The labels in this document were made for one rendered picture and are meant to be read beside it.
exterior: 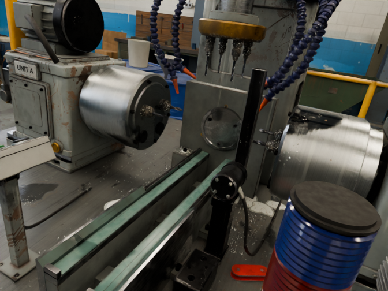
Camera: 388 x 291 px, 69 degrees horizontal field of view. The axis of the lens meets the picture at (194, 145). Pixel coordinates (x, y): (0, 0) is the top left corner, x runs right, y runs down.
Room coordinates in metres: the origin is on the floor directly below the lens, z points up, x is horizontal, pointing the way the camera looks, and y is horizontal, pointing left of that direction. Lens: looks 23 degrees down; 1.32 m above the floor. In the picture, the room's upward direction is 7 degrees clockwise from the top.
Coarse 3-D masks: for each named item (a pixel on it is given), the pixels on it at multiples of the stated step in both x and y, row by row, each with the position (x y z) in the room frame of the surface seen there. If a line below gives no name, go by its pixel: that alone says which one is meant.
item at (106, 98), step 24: (96, 72) 0.90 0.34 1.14; (120, 72) 0.87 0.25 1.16; (144, 72) 0.88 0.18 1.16; (96, 96) 0.81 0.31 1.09; (120, 96) 0.79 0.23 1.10; (144, 96) 0.83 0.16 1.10; (168, 96) 0.96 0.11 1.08; (96, 120) 0.81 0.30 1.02; (120, 120) 0.77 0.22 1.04; (144, 120) 0.83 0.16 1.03; (144, 144) 0.85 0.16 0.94
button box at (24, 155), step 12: (12, 144) 0.48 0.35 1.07; (24, 144) 0.47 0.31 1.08; (36, 144) 0.49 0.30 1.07; (48, 144) 0.51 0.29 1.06; (0, 156) 0.43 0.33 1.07; (12, 156) 0.44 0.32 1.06; (24, 156) 0.46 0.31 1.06; (36, 156) 0.48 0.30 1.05; (48, 156) 0.50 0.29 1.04; (0, 168) 0.42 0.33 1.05; (12, 168) 0.43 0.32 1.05; (24, 168) 0.45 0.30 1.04; (0, 180) 0.41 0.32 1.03
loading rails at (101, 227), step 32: (192, 160) 0.82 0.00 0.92; (224, 160) 0.85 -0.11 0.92; (160, 192) 0.61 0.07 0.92; (192, 192) 0.63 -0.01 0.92; (96, 224) 0.45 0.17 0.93; (128, 224) 0.49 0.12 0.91; (160, 224) 0.49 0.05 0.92; (192, 224) 0.53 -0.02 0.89; (64, 256) 0.37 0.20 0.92; (96, 256) 0.40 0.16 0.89; (128, 256) 0.39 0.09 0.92; (160, 256) 0.40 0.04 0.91; (64, 288) 0.33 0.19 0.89; (96, 288) 0.32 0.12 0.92; (128, 288) 0.32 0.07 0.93; (160, 288) 0.42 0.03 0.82
